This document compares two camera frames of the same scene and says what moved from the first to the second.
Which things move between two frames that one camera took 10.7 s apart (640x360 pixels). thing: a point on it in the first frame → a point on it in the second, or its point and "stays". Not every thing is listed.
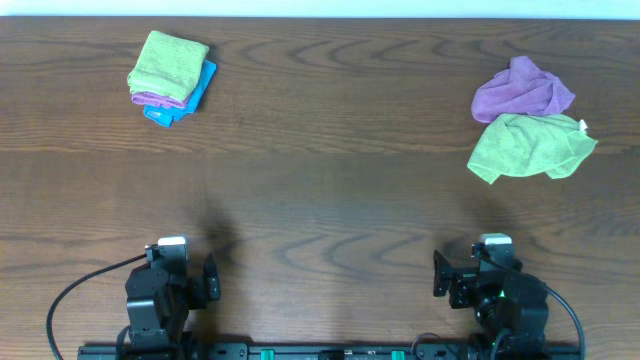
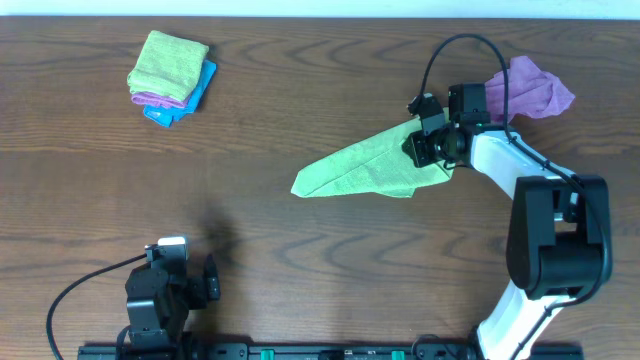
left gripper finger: (212, 279) stays
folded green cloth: (168, 67) stays
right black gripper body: (465, 294) → (430, 149)
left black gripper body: (196, 293) stays
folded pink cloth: (157, 100) stays
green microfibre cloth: (513, 145) → (378, 168)
